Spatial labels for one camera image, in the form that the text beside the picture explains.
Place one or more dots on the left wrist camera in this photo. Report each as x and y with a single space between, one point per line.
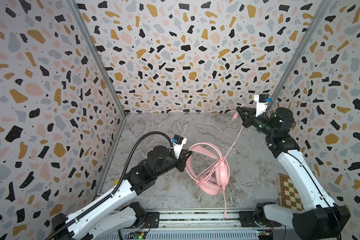
178 143

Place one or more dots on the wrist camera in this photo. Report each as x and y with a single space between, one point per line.
262 101
178 143

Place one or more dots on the wooden chessboard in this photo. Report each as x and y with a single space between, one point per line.
288 195

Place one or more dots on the right circuit board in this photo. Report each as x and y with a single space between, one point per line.
264 235

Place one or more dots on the pink headphones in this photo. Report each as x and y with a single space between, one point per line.
214 179

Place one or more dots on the left circuit board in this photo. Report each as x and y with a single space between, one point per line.
137 236

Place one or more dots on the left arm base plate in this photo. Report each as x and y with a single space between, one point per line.
149 220

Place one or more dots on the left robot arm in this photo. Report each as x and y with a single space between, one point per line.
117 209

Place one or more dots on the circuit board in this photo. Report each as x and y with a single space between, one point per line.
264 235
137 236

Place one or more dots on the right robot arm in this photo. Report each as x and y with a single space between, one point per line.
321 218

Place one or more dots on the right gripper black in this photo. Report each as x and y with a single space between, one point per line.
253 118

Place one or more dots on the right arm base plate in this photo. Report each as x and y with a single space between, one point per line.
247 220

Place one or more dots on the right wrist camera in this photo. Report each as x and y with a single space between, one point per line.
262 101

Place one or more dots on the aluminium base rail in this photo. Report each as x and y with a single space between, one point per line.
202 219

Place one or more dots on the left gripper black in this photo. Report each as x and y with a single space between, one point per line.
183 157

